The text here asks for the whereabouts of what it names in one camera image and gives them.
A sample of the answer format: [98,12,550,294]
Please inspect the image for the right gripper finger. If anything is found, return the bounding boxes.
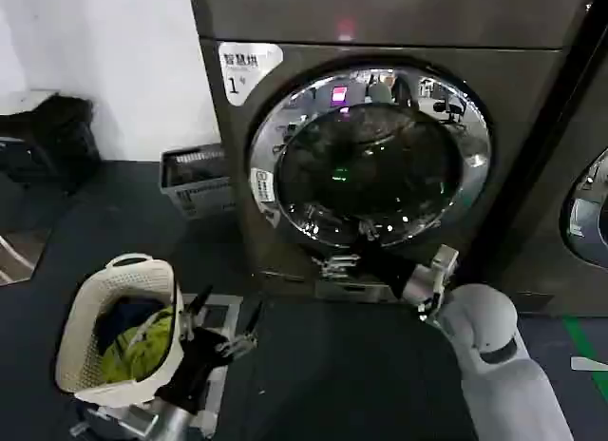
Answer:
[311,253,363,279]
[356,217,381,247]

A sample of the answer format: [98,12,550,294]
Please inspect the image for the small white door sticker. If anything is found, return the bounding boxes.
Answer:
[250,166,281,219]

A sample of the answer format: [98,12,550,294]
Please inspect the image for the green floor tape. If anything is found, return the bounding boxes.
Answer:
[562,316,608,395]

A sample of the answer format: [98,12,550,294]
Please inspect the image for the round glass door chrome rim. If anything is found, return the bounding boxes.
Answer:
[559,147,608,259]

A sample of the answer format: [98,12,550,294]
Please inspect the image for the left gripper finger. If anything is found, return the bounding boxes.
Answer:
[217,299,264,361]
[179,283,214,342]

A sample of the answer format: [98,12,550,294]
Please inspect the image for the brown board with white stripe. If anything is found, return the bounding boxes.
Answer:
[0,228,51,287]

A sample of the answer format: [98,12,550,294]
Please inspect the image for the round glass dryer door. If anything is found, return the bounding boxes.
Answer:
[244,55,493,250]

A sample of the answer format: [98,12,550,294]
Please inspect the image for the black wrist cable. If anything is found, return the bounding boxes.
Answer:
[416,292,444,324]

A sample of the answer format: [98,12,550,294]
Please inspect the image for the grey dryer with number label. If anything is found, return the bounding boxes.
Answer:
[187,0,600,314]

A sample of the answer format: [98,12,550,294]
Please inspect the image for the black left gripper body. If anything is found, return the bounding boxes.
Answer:
[154,326,236,414]

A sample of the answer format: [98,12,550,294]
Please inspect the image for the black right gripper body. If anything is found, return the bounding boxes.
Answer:
[356,242,418,300]

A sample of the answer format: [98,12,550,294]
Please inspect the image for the black robot torso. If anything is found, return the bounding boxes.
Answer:
[221,297,479,441]

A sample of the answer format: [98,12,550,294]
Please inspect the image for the grey dryer without label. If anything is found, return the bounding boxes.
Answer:
[488,12,608,317]

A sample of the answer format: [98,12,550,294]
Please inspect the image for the green garment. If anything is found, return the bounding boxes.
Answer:
[101,305,175,384]

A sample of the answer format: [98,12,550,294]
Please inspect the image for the white number label sticker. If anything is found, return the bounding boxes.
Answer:
[217,41,285,107]

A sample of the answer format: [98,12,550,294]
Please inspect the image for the black bag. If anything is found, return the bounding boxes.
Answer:
[0,93,103,196]

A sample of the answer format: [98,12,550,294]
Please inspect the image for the dark blue garment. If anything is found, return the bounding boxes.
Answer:
[94,297,165,353]

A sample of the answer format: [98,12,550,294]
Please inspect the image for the grey plastic basket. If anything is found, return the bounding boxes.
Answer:
[159,144,237,221]

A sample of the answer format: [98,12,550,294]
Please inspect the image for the white perforated laundry basket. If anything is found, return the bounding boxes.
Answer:
[54,253,188,398]

